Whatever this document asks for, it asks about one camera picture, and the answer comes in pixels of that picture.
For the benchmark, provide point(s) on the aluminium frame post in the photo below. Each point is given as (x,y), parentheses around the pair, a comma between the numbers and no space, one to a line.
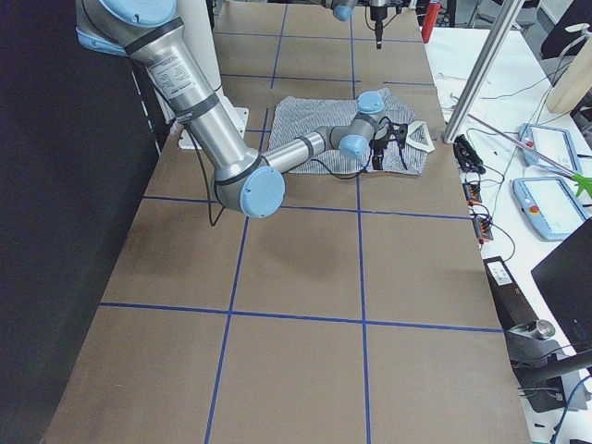
(494,41)

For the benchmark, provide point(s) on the upper blue teach pendant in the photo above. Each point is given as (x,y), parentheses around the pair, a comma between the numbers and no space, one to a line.
(557,144)

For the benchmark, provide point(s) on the black monitor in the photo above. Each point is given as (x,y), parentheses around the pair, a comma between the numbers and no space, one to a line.
(563,279)

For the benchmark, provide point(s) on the red bottle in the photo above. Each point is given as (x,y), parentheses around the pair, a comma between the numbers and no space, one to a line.
(430,19)

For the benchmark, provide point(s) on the lower blue teach pendant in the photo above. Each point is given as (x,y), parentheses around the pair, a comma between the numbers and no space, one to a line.
(550,206)

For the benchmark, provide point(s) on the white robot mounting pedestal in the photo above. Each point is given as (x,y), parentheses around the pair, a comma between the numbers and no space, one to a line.
(198,37)

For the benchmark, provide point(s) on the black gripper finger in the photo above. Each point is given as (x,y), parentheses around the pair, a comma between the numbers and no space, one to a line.
(378,36)
(401,155)

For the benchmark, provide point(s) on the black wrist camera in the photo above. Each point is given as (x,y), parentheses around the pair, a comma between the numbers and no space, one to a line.
(377,158)

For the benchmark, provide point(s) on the black clamp tool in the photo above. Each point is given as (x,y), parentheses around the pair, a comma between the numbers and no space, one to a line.
(466,156)

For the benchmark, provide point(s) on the silver knob stand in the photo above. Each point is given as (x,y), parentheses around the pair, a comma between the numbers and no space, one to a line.
(545,373)

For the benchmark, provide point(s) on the wooden beige board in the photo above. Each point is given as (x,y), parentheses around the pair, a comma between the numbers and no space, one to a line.
(573,84)

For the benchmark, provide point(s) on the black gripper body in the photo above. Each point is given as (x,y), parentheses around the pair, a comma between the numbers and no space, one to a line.
(377,18)
(379,147)

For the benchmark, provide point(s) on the orange black connector strip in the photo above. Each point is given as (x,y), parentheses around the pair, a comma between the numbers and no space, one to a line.
(481,218)

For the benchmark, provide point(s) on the green tipped grabber stick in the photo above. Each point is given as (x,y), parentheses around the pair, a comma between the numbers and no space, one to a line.
(583,183)

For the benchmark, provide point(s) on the blue white striped polo shirt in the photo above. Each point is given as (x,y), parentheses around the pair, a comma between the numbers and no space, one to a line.
(314,136)

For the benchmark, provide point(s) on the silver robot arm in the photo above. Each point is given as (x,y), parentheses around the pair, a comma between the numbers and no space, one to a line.
(173,41)
(342,10)

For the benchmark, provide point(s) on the black box with label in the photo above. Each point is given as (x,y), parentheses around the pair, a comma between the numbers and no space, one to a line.
(512,307)

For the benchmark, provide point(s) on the blue teach pendant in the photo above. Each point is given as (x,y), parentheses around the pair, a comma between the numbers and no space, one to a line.
(557,144)
(550,206)

